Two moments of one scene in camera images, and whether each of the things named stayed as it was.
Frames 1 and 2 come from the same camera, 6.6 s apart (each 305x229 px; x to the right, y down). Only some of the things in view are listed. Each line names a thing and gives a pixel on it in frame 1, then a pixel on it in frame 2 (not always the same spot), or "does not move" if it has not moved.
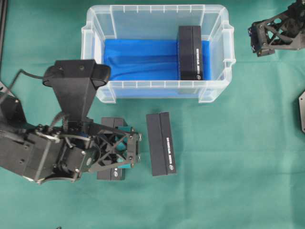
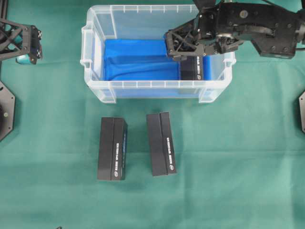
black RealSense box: [159, 136] does not move
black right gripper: [286, 30] -> [208, 33]
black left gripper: [73, 147] -> [17, 39]
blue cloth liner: [149, 59] does not move
